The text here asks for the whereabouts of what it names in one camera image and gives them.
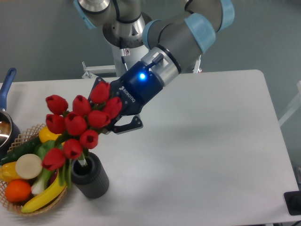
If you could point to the black device at table edge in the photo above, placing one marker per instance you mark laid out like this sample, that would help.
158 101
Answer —
293 202

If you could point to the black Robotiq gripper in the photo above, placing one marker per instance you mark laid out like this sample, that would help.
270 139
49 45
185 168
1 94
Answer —
135 88

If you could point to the beige round radish slice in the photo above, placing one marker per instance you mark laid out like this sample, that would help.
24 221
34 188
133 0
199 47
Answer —
28 166

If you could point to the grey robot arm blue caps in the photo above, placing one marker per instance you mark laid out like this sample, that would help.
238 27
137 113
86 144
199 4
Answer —
148 54

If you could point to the yellow lemon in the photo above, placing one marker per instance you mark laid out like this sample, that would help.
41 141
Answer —
45 135

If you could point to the red tulip bouquet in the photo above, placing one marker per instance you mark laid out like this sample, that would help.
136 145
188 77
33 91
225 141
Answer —
79 128

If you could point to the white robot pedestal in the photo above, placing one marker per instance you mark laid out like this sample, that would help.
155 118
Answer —
126 42

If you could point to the dark grey ribbed vase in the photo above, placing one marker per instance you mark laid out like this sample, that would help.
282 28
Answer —
92 179

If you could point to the green cucumber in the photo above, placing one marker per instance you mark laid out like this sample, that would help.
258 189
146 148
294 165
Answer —
27 147

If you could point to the green bok choy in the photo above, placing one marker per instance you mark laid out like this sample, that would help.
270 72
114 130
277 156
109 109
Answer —
43 176

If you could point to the yellow bell pepper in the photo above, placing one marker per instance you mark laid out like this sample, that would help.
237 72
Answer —
8 172

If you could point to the orange fruit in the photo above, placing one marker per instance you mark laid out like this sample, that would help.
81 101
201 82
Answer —
18 191

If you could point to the blue handled saucepan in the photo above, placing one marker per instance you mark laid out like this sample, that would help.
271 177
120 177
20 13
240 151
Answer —
8 130

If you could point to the yellow banana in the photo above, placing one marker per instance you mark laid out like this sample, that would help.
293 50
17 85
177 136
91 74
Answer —
44 198

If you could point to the white frame at right edge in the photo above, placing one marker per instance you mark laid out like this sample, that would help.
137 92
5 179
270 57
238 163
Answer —
292 107

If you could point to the woven wicker basket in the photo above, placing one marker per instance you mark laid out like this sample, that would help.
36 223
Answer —
27 135

